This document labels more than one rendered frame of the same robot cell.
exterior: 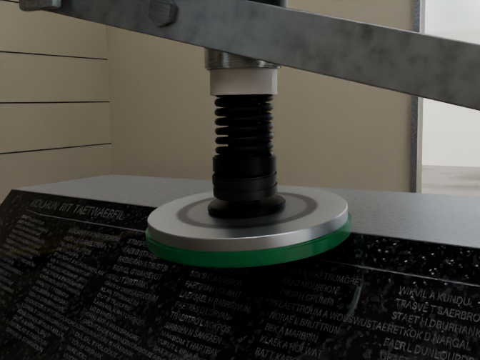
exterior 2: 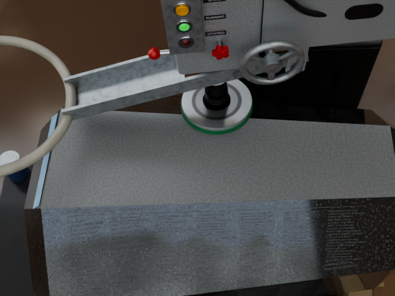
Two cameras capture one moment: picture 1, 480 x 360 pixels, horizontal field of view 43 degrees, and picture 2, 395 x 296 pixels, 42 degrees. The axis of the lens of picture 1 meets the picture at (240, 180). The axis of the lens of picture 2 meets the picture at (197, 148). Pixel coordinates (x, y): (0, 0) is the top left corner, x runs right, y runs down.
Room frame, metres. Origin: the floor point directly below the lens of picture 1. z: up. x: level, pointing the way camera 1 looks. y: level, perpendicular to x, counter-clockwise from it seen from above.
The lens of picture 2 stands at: (1.40, -0.45, 2.16)
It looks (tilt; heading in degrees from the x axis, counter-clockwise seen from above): 61 degrees down; 155
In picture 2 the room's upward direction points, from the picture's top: 7 degrees counter-clockwise
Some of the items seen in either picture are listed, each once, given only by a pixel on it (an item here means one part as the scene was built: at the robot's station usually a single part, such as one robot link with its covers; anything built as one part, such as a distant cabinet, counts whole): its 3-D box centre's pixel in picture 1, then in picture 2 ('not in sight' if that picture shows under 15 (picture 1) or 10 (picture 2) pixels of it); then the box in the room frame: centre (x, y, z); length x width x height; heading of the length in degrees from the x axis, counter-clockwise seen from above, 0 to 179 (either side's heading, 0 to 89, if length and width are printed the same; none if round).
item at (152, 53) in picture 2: not in sight; (163, 52); (0.65, -0.15, 1.17); 0.08 x 0.03 x 0.03; 63
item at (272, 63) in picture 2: not in sight; (269, 51); (0.80, 0.05, 1.20); 0.15 x 0.10 x 0.15; 63
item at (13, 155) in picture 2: not in sight; (13, 166); (-0.01, -0.72, 0.08); 0.10 x 0.10 x 0.13
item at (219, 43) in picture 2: not in sight; (219, 47); (0.76, -0.06, 1.24); 0.04 x 0.04 x 0.04; 63
